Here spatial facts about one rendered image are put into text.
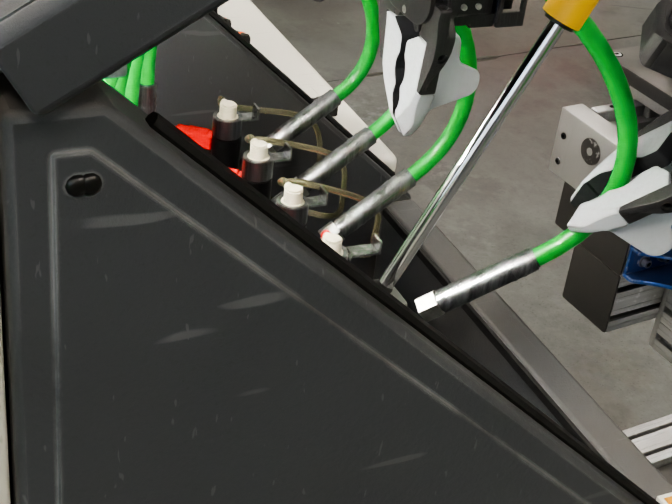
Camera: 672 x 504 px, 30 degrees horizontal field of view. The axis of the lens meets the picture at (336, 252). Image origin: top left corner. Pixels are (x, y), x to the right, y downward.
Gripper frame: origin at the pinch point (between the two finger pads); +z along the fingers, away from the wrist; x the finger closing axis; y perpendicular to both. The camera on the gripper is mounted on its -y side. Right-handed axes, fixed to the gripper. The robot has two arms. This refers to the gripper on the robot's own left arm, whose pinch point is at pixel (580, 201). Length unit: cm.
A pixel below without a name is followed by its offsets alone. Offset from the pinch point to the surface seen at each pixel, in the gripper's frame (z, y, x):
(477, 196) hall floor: 128, 108, 183
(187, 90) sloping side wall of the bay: 38.0, -15.4, 24.1
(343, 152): 24.9, -4.3, 17.5
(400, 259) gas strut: -6.0, -19.3, -26.6
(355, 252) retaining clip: 19.3, -3.8, 1.5
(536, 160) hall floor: 123, 122, 210
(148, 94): 33.9, -20.2, 15.1
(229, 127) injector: 32.8, -12.1, 18.2
